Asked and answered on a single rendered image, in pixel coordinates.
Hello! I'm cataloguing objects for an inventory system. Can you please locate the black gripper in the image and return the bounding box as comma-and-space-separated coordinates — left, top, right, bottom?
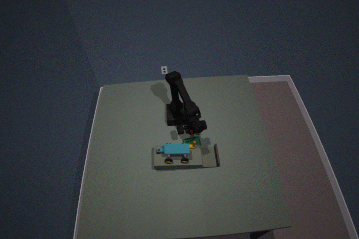
177, 120, 207, 135

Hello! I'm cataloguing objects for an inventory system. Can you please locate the yellow wedge with orange handle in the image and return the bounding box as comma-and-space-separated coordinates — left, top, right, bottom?
189, 141, 196, 149

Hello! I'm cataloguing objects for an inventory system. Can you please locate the green tray floor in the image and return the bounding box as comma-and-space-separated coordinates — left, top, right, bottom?
184, 138, 200, 145

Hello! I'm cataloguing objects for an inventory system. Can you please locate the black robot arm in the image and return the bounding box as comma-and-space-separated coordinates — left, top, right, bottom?
165, 71, 204, 133

